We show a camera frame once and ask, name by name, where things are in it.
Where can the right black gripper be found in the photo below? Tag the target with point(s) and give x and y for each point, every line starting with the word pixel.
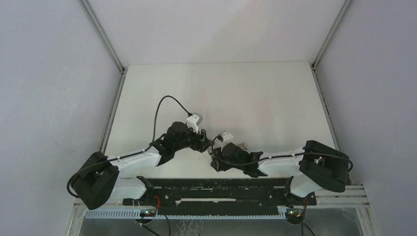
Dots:
pixel 219 165

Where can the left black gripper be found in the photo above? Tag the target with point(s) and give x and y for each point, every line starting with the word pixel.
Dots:
pixel 201 143

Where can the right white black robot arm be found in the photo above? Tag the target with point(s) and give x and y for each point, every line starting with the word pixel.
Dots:
pixel 308 169

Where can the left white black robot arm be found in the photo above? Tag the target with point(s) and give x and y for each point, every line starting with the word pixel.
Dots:
pixel 104 179

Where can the left green circuit board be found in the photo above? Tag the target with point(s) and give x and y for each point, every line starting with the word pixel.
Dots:
pixel 148 213

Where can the green circuit board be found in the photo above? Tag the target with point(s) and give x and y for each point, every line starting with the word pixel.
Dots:
pixel 294 213
pixel 148 213

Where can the right green circuit board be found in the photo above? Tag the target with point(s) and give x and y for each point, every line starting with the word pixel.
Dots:
pixel 294 213

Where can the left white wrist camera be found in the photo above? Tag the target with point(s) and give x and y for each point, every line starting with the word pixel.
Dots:
pixel 193 121

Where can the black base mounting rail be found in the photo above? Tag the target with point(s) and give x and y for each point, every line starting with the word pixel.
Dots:
pixel 235 196

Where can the white slotted cable duct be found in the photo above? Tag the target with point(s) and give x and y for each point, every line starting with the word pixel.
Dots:
pixel 129 213

